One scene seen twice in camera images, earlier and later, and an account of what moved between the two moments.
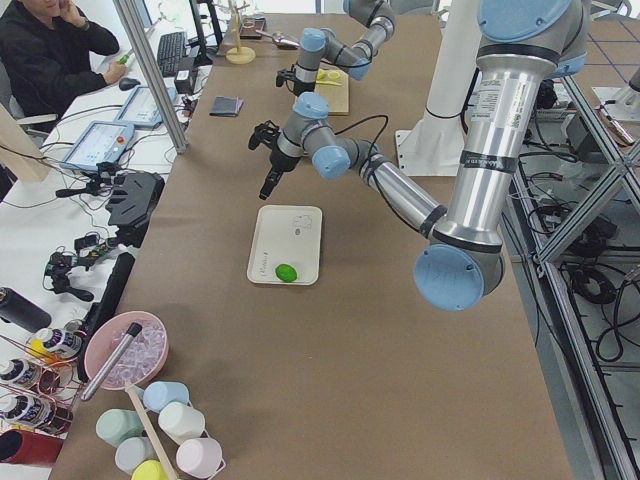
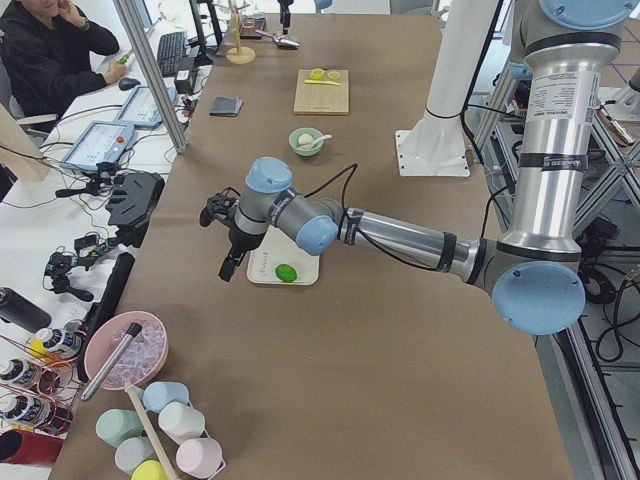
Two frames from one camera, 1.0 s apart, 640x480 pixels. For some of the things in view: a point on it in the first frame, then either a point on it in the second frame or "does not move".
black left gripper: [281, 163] to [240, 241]
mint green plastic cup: [114, 425] does not move
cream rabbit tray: [287, 235] does not move
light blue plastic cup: [157, 394] does not move
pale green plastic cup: [181, 421] does not move
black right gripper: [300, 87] to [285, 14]
